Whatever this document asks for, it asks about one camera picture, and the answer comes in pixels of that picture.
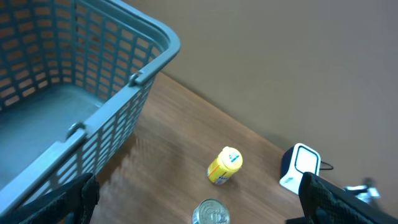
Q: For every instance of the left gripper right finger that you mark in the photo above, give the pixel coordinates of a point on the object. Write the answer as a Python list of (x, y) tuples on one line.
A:
[(323, 202)]

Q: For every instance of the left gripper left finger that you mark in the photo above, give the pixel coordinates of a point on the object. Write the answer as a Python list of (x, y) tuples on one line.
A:
[(73, 202)]

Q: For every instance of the yellow mentos gum bottle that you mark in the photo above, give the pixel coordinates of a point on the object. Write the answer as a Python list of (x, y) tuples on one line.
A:
[(227, 163)]

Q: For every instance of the round tin can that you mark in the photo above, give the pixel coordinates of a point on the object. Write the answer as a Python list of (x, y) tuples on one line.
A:
[(211, 211)]

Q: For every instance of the white barcode scanner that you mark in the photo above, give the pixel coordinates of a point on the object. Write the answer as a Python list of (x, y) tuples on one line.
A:
[(299, 159)]

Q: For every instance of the grey plastic mesh basket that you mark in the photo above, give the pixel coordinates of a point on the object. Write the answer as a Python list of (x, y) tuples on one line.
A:
[(75, 75)]

